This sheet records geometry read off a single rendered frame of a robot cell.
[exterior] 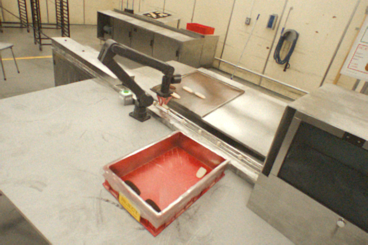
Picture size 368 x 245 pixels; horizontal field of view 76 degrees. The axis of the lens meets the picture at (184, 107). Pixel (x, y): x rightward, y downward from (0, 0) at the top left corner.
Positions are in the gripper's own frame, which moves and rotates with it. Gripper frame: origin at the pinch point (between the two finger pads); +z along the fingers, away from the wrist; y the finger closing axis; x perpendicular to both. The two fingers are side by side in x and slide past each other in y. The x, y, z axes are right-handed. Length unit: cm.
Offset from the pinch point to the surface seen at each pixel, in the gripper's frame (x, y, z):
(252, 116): -47, 36, -4
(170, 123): -17.4, -9.0, 2.9
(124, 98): 20.8, -16.7, 1.1
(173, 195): -58, -43, 6
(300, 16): 62, 370, -62
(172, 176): -49, -36, 6
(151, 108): 2.2, -7.4, 2.5
